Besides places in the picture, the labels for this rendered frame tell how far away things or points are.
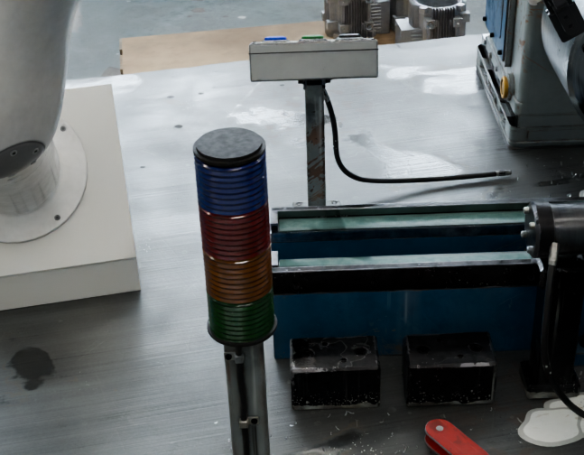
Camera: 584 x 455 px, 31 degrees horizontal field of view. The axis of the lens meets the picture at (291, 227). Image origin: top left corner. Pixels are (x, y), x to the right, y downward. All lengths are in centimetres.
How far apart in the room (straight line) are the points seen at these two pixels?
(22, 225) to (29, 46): 48
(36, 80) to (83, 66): 315
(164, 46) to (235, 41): 25
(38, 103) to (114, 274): 45
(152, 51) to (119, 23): 69
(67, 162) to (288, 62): 32
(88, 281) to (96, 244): 5
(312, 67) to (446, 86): 57
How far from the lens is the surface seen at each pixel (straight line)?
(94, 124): 145
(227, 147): 87
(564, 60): 148
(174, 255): 150
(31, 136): 104
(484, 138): 178
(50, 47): 98
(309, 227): 132
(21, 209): 139
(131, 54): 382
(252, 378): 101
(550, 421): 124
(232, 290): 92
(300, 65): 143
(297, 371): 119
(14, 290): 143
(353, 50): 143
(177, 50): 382
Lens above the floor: 163
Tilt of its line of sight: 33 degrees down
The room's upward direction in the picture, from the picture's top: 2 degrees counter-clockwise
